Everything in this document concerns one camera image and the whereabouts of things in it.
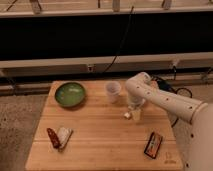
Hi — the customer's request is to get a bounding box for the brown snack bar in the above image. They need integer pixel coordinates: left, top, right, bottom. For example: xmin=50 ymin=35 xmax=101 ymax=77
xmin=47 ymin=128 xmax=61 ymax=149

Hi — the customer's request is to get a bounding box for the white wrapped snack packet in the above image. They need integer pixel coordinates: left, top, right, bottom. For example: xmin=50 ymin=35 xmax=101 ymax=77
xmin=57 ymin=127 xmax=73 ymax=149

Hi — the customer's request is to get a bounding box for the white plastic bottle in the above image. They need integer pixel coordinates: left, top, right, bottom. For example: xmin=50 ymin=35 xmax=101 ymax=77
xmin=124 ymin=112 xmax=132 ymax=119

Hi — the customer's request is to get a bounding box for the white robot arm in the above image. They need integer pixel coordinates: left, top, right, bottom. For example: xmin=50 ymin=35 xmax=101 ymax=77
xmin=125 ymin=72 xmax=213 ymax=171

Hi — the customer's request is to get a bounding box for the green ceramic bowl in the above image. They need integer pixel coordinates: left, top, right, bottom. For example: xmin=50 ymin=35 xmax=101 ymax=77
xmin=55 ymin=82 xmax=86 ymax=107

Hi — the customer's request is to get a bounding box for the black hanging cable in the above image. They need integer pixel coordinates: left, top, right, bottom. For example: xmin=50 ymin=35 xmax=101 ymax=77
xmin=102 ymin=5 xmax=135 ymax=74

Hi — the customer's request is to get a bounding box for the black orange candy box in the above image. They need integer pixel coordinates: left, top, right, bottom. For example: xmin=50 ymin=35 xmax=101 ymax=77
xmin=144 ymin=132 xmax=163 ymax=159

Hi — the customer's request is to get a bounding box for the wooden cutting board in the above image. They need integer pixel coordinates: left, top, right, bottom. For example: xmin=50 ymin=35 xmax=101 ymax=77
xmin=25 ymin=81 xmax=183 ymax=171

